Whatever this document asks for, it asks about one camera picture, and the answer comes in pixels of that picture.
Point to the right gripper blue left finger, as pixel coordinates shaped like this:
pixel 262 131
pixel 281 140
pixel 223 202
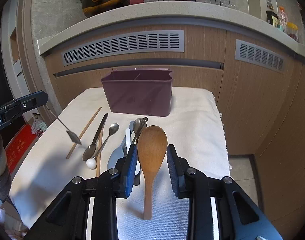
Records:
pixel 127 173

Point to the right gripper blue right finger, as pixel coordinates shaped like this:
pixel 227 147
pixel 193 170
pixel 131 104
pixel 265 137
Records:
pixel 176 167

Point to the grey plastic rice paddle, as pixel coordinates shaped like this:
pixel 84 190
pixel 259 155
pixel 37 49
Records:
pixel 118 153

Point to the wooden rice spoon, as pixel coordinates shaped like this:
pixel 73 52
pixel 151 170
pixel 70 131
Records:
pixel 152 146

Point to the small steel spoon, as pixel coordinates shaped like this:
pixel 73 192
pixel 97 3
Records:
pixel 113 129

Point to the black handled steel spoon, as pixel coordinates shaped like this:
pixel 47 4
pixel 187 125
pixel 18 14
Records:
pixel 93 146

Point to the smiley handle steel spoon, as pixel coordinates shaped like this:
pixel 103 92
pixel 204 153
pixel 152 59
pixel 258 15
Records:
pixel 138 126

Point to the steel fork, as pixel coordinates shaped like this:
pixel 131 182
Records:
pixel 74 138

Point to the maroon plastic utensil caddy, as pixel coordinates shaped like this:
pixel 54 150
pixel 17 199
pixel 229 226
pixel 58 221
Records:
pixel 139 91

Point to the long grey vent grille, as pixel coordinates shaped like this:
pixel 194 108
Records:
pixel 137 42

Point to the short grey vent grille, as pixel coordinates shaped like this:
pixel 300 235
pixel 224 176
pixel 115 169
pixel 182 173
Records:
pixel 251 53

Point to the dark sauce bottle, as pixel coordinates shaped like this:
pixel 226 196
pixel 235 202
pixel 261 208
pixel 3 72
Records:
pixel 272 18

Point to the yellow lid jar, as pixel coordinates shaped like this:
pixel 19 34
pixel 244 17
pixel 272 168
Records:
pixel 292 31

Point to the orange capped clear bottle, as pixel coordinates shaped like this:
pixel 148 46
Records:
pixel 282 19

